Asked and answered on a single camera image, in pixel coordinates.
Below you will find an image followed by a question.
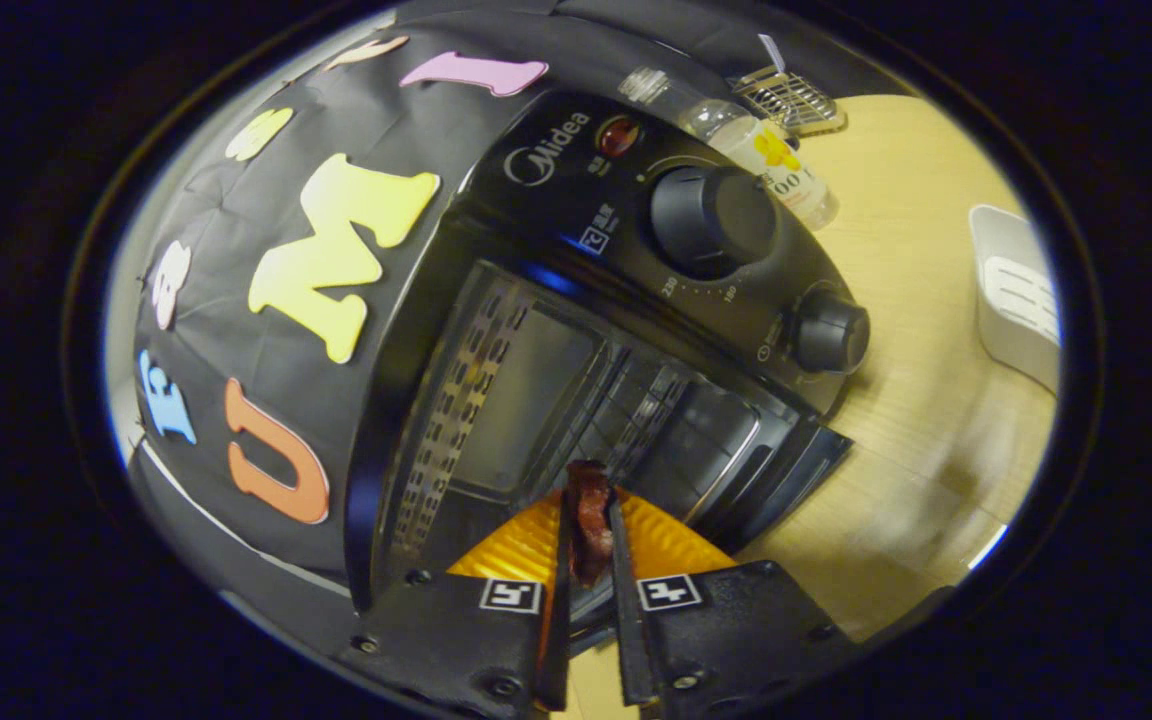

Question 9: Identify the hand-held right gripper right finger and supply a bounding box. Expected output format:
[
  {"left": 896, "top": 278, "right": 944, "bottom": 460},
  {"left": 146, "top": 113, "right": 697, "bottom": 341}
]
[{"left": 606, "top": 486, "right": 862, "bottom": 717}]

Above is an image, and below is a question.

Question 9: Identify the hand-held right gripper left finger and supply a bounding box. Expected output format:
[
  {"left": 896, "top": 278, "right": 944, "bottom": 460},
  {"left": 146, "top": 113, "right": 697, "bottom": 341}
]
[{"left": 336, "top": 488, "right": 574, "bottom": 717}]

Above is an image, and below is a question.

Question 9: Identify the clear bottle with yellow label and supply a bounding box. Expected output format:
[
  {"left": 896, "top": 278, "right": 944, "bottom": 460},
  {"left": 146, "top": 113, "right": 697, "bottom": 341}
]
[{"left": 618, "top": 67, "right": 840, "bottom": 232}]

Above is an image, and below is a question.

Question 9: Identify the red-brown fried chicken piece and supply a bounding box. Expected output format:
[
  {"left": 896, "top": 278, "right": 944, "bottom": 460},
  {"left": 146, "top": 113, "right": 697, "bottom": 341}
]
[{"left": 564, "top": 459, "right": 619, "bottom": 588}]

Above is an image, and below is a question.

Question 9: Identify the white rectangular tray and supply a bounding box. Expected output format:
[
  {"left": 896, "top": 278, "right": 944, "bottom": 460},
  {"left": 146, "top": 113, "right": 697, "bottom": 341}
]
[{"left": 969, "top": 205, "right": 1063, "bottom": 397}]

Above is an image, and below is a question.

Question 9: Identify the wire mesh holder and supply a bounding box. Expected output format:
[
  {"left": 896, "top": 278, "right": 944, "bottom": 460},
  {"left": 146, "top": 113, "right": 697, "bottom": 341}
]
[{"left": 731, "top": 64, "right": 848, "bottom": 138}]

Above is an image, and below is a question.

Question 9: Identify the black electric oven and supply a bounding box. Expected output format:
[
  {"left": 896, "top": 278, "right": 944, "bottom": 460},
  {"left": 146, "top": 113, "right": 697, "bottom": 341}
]
[{"left": 344, "top": 88, "right": 872, "bottom": 641}]

